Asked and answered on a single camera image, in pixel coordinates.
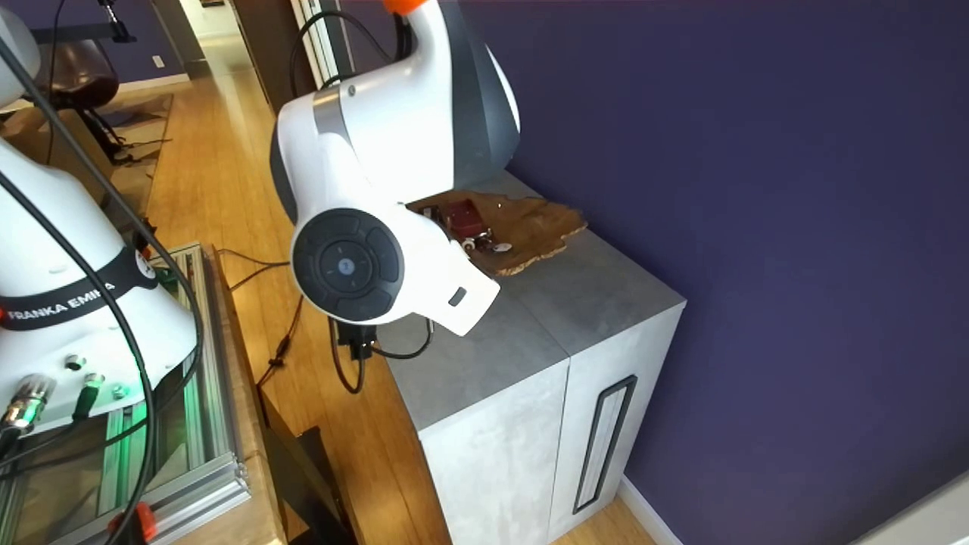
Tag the red toy wagon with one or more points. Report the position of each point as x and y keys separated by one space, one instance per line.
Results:
x=466 y=213

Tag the grey concrete-look cabinet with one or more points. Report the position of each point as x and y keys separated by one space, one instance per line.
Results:
x=566 y=335

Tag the aluminium profile robot stand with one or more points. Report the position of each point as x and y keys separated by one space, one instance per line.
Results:
x=213 y=405

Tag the black stand with clamp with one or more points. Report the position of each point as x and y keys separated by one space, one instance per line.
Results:
x=115 y=22

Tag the dark swivel chair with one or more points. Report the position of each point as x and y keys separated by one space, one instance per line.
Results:
x=81 y=70

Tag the brown wooden furniture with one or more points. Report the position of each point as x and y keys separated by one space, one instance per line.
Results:
x=49 y=124

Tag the white ledge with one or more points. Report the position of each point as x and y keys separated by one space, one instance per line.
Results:
x=939 y=524

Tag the white door frame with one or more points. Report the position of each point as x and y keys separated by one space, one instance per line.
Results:
x=321 y=42

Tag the white wall socket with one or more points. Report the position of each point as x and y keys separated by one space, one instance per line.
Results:
x=159 y=61

